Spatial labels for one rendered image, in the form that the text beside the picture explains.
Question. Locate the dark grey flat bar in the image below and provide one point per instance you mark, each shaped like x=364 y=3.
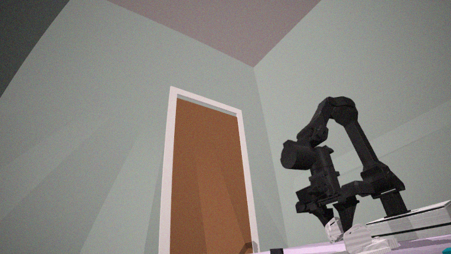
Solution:
x=276 y=251

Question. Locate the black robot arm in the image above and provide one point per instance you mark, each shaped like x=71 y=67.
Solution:
x=305 y=154

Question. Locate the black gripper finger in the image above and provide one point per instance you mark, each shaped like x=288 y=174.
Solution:
x=346 y=211
x=324 y=215

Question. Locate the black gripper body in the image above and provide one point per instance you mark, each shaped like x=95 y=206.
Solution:
x=345 y=193

